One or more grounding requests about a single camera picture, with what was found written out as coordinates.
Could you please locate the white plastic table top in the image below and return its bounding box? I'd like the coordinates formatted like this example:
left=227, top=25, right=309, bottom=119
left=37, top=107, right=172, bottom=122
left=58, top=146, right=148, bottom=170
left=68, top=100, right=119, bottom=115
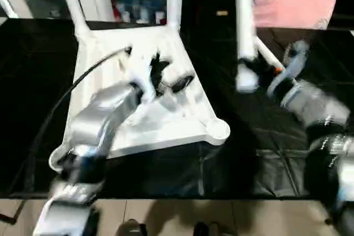
left=48, top=24, right=232, bottom=174

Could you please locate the white plastic table leg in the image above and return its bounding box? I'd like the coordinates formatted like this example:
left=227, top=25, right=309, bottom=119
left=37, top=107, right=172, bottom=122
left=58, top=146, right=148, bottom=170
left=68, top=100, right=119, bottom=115
left=254, top=36, right=285, bottom=72
left=59, top=0, right=90, bottom=39
left=168, top=0, right=185, bottom=32
left=235, top=0, right=260, bottom=93

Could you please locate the red and white carton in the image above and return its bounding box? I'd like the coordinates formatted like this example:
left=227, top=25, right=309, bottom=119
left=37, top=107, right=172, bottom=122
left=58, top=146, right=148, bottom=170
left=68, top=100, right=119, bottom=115
left=114, top=1, right=124, bottom=20

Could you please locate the pink pillow with print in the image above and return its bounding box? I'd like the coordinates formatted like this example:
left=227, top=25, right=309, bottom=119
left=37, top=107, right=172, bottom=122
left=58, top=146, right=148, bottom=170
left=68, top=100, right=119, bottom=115
left=253, top=0, right=340, bottom=30

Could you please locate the black work mat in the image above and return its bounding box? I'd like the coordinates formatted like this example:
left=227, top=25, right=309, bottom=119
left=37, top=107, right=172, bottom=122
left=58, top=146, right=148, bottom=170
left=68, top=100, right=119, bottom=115
left=0, top=17, right=354, bottom=201

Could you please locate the dark left robot foot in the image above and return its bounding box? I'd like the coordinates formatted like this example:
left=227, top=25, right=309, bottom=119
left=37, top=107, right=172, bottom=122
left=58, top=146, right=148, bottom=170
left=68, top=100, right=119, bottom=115
left=118, top=218, right=148, bottom=236

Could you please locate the white blue patterned pole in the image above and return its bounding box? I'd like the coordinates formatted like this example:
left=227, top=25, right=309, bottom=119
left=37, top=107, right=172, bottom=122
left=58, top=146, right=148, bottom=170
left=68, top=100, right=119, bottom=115
left=0, top=0, right=18, bottom=19

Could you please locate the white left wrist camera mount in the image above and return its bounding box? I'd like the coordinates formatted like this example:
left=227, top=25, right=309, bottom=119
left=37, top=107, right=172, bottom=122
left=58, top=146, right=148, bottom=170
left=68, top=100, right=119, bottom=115
left=126, top=60, right=156, bottom=106

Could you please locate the black left wrist camera cable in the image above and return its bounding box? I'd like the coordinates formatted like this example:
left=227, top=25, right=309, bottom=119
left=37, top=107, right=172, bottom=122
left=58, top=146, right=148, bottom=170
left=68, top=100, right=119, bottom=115
left=27, top=46, right=134, bottom=166

